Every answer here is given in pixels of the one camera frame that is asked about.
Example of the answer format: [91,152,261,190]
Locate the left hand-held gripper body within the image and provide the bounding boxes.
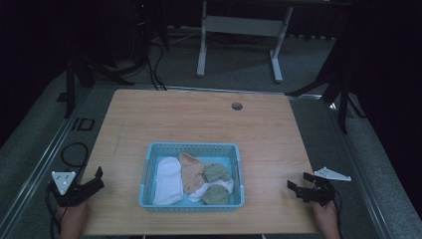
[51,170,98,208]

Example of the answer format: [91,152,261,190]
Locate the looped black cable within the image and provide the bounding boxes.
[60,141,91,169]

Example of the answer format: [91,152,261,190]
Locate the light blue plastic basket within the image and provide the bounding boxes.
[137,141,246,213]

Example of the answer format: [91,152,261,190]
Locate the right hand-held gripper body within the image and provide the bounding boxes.
[296,165,352,207]

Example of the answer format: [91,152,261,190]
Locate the small white sock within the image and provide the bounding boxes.
[187,178,235,203]

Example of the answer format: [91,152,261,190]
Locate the green sock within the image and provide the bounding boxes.
[201,184,231,206]
[201,162,233,183]

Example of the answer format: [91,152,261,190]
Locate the person's right hand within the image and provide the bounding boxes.
[312,200,342,239]

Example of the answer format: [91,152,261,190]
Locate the long white sock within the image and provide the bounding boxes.
[151,156,184,206]

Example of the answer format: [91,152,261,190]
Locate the black floor cables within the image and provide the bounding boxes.
[144,41,168,92]

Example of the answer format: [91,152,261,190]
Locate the white desk frame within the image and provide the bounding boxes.
[196,0,295,84]

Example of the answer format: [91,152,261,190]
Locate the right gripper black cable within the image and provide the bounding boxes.
[332,189,343,239]

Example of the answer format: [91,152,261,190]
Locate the person's left hand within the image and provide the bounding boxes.
[55,201,90,239]

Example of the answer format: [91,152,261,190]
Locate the peach sock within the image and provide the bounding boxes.
[178,151,207,195]

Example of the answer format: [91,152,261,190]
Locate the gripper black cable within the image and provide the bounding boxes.
[45,181,64,239]
[332,189,343,239]

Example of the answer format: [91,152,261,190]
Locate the black tripod stand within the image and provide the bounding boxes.
[57,46,149,120]
[284,39,367,134]

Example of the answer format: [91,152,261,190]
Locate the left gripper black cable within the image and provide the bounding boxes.
[45,181,64,239]

